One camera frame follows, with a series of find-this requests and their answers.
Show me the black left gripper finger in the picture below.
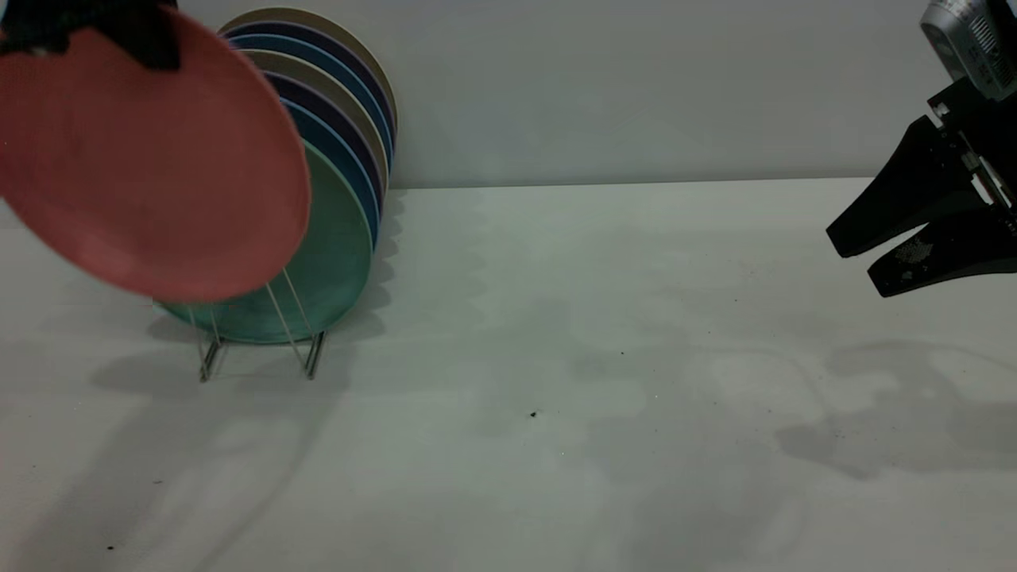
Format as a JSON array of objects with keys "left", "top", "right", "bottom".
[{"left": 119, "top": 0, "right": 182, "bottom": 71}]

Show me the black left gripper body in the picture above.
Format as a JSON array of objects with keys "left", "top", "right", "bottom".
[{"left": 0, "top": 0, "right": 120, "bottom": 55}]

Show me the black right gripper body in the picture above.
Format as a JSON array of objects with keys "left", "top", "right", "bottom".
[{"left": 928, "top": 79, "right": 1017, "bottom": 231}]

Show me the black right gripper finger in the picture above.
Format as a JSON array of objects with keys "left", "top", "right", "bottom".
[
  {"left": 826, "top": 115, "right": 986, "bottom": 259},
  {"left": 868, "top": 211, "right": 1017, "bottom": 299}
]

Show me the pink plastic plate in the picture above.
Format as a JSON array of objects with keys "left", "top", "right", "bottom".
[{"left": 0, "top": 8, "right": 312, "bottom": 303}]

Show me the blue plastic plate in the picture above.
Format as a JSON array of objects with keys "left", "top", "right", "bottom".
[
  {"left": 226, "top": 34, "right": 394, "bottom": 169},
  {"left": 282, "top": 99, "right": 382, "bottom": 249}
]

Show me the dark purple plastic plate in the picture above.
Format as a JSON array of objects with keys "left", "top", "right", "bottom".
[
  {"left": 262, "top": 71, "right": 386, "bottom": 217},
  {"left": 221, "top": 21, "right": 396, "bottom": 145}
]

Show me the beige plastic plate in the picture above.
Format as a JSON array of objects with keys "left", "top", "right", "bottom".
[
  {"left": 238, "top": 49, "right": 390, "bottom": 196},
  {"left": 218, "top": 8, "right": 399, "bottom": 133}
]

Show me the green plastic plate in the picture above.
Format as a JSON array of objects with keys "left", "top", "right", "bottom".
[{"left": 155, "top": 139, "right": 374, "bottom": 345}]

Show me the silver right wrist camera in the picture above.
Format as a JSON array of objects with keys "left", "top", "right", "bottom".
[{"left": 920, "top": 0, "right": 1017, "bottom": 102}]

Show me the metal wire plate rack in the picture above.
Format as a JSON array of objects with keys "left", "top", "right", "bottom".
[{"left": 187, "top": 270, "right": 327, "bottom": 384}]

